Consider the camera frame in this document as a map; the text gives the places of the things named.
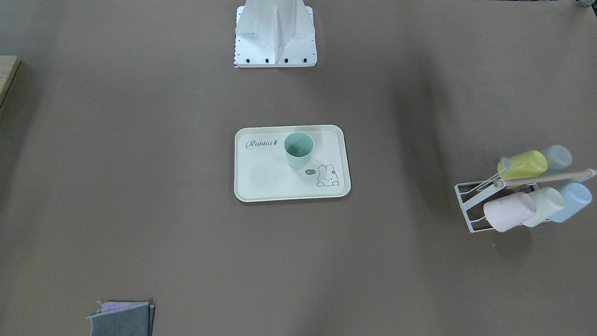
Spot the green cup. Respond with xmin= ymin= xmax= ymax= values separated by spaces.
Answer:
xmin=284 ymin=132 xmax=315 ymax=168

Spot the cream rabbit tray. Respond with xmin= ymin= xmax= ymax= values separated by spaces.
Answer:
xmin=233 ymin=124 xmax=351 ymax=203

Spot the pink cup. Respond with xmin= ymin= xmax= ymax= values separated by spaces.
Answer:
xmin=483 ymin=193 xmax=537 ymax=232

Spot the yellow cup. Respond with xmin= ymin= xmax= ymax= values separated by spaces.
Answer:
xmin=497 ymin=150 xmax=548 ymax=180

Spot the cream white cup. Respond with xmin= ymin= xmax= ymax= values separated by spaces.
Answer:
xmin=521 ymin=187 xmax=566 ymax=227

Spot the pale blue-white cup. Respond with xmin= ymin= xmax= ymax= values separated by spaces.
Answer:
xmin=540 ymin=145 xmax=573 ymax=174

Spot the light blue cup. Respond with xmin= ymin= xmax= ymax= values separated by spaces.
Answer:
xmin=550 ymin=182 xmax=592 ymax=223

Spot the grey folded cloth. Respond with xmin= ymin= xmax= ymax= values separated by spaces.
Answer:
xmin=87 ymin=301 xmax=155 ymax=336

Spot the wooden cutting board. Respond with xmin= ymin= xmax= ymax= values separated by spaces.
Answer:
xmin=0 ymin=56 xmax=21 ymax=106

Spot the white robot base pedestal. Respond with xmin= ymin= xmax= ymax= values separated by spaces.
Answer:
xmin=233 ymin=0 xmax=318 ymax=68

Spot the white wire cup rack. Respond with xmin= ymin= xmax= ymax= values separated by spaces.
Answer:
xmin=454 ymin=157 xmax=596 ymax=232

